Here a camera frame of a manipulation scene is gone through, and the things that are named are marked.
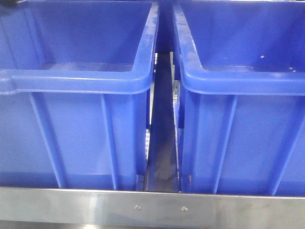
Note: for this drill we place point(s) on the blue plastic bin left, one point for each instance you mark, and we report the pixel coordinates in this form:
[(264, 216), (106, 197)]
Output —
[(75, 81)]

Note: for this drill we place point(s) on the blue plastic bin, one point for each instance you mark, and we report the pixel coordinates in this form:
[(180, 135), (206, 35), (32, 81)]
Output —
[(75, 81), (242, 96)]

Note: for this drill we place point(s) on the blue plastic bin right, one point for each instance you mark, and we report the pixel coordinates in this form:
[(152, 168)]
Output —
[(242, 96)]

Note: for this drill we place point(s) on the steel shelf front rail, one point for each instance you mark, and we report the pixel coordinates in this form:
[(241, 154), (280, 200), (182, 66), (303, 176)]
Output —
[(151, 209)]

